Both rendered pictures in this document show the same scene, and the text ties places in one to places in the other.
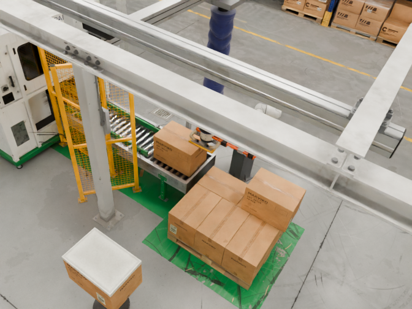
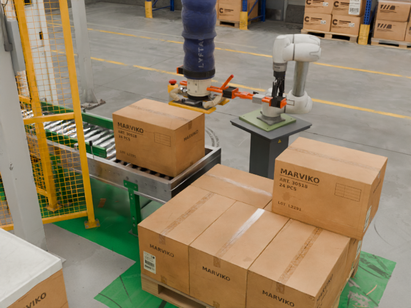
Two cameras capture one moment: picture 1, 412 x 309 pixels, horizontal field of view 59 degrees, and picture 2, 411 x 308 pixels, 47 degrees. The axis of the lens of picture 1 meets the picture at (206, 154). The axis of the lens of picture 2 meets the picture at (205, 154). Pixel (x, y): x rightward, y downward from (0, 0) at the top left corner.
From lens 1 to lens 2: 182 cm
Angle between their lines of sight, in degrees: 17
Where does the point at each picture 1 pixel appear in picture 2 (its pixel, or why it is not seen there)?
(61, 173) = not seen: outside the picture
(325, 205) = not seen: outside the picture
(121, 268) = (13, 272)
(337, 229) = not seen: outside the picture
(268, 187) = (317, 157)
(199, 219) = (195, 230)
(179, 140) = (155, 116)
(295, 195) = (369, 165)
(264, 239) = (323, 252)
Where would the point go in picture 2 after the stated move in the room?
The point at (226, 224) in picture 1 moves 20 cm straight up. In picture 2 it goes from (247, 235) to (248, 208)
